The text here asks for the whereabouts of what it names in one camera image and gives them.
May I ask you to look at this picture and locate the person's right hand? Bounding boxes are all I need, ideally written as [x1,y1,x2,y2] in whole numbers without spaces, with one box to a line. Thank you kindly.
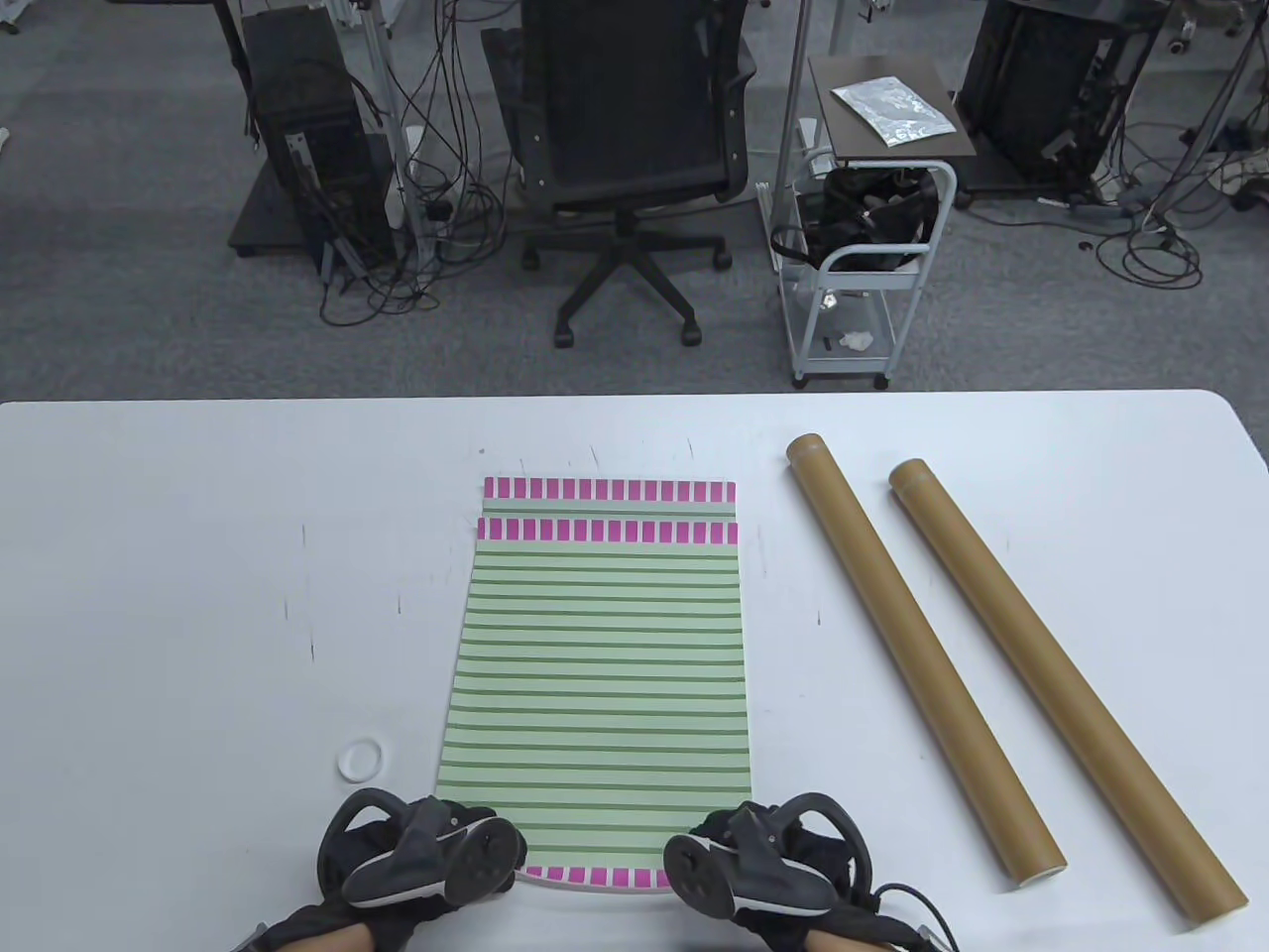
[662,796,921,945]

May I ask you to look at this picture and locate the person's left hand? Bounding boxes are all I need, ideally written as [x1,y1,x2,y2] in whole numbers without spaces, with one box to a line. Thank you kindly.
[263,788,524,952]

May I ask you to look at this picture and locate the brown cardboard mailing tube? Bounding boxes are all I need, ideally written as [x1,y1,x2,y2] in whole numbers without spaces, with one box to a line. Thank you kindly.
[888,457,1248,933]
[786,433,1068,887]

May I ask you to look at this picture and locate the person's left forearm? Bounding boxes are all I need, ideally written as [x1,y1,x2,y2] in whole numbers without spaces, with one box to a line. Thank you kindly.
[238,922,383,952]

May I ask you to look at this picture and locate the grey left hand controller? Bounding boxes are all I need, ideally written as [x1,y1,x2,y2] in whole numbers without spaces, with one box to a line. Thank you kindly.
[317,788,526,908]

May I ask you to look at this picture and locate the grey hand controller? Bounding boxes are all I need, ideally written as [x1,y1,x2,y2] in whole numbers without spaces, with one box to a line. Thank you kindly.
[662,791,873,918]
[317,788,526,908]

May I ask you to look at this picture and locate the grey right hand controller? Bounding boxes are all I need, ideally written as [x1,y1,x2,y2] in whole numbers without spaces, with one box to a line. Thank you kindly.
[662,791,873,918]

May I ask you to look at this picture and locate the white wheeled utility cart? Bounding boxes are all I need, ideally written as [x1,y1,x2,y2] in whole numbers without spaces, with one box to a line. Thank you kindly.
[758,149,960,390]

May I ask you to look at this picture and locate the black bag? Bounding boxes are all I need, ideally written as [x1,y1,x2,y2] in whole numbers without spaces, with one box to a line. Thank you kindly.
[771,167,941,271]

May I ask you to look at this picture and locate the brown side table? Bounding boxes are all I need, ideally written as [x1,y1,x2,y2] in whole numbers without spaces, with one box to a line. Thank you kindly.
[808,55,978,162]

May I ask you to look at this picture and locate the black computer tower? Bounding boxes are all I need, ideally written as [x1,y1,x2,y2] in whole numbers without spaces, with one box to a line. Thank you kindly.
[241,5,395,271]

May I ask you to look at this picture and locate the silver plastic bag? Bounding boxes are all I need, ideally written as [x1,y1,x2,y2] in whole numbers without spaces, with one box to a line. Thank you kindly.
[831,76,959,148]

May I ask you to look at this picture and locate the metal pole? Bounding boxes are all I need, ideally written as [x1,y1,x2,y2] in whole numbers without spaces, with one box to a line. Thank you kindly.
[773,0,816,249]

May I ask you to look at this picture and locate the black mesh office chair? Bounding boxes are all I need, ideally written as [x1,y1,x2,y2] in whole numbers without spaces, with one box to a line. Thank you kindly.
[481,0,757,348]

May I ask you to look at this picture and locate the black equipment rack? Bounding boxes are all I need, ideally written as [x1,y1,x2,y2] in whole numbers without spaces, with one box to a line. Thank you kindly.
[957,0,1163,191]

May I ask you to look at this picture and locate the black glove cable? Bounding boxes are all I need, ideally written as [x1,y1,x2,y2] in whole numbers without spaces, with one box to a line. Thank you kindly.
[872,883,963,952]

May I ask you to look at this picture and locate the tangled black floor cables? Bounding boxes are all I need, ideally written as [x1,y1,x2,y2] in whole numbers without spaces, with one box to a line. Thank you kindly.
[1094,109,1269,291]
[317,0,519,328]

